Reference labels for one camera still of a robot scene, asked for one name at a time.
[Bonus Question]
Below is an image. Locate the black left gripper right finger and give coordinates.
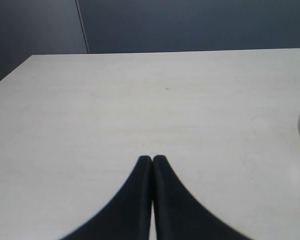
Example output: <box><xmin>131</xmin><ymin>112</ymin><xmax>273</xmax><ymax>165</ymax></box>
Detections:
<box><xmin>152</xmin><ymin>155</ymin><xmax>249</xmax><ymax>240</ymax></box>

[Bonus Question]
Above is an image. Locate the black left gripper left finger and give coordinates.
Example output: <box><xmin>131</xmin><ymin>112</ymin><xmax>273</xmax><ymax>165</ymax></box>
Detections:
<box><xmin>63</xmin><ymin>155</ymin><xmax>153</xmax><ymax>240</ymax></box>

